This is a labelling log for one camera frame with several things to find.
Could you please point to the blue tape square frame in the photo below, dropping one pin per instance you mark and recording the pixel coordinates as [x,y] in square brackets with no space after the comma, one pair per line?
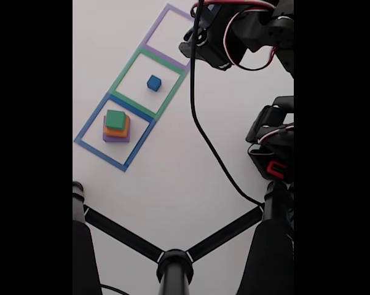
[100,155]

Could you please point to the orange square block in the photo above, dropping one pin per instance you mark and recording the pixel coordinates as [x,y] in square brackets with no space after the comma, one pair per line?
[119,132]

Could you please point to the purple tape square frame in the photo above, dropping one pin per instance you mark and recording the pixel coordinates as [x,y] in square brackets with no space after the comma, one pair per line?
[165,58]

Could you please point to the purple square block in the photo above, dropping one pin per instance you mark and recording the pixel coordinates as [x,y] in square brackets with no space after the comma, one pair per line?
[115,139]

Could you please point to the green cube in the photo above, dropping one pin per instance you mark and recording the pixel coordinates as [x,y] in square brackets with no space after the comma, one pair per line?
[115,118]

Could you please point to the green tape square frame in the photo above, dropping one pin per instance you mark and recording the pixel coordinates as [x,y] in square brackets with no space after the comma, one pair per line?
[125,70]

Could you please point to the small blue cube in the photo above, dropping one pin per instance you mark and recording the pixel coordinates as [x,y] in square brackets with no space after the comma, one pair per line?
[153,83]

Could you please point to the red table clamp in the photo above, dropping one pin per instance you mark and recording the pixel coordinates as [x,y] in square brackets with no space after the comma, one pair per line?
[276,169]

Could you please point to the black camera tripod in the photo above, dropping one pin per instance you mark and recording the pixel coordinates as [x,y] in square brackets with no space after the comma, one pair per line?
[174,270]

